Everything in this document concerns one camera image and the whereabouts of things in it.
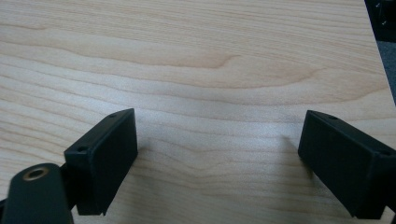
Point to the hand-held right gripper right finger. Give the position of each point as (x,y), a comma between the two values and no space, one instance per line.
(342,158)

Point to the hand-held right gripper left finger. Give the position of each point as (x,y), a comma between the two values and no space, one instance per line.
(102,161)

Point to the black equipment base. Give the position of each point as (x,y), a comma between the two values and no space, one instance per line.
(382,18)

